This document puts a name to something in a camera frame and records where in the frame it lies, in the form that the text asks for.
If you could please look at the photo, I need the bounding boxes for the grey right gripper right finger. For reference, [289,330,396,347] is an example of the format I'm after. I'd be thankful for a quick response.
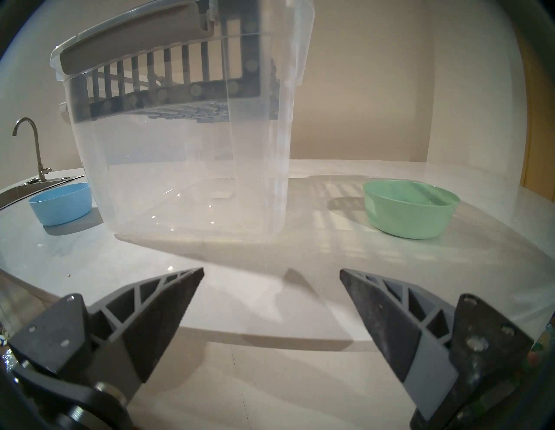
[340,269,534,423]

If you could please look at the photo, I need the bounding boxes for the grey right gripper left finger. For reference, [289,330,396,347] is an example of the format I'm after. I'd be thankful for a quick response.
[8,267,205,402]

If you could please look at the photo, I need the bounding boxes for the green bowl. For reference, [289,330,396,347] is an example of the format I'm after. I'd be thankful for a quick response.
[362,179,460,240]

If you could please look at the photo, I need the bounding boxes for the blue bowl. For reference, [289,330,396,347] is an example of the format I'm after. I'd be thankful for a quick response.
[29,182,93,226]

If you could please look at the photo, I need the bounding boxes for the grey drying rack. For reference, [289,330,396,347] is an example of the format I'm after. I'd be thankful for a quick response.
[59,0,278,124]

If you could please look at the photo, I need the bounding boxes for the clear plastic tub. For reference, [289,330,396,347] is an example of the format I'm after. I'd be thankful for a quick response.
[50,0,316,243]

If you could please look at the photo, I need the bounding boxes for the stainless steel sink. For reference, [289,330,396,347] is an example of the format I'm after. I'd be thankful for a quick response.
[0,175,85,211]

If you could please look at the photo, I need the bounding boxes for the metal gooseneck faucet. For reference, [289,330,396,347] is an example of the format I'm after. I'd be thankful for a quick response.
[12,117,52,182]

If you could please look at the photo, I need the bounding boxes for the yellow wooden door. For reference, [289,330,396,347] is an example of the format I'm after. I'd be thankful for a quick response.
[516,26,555,204]

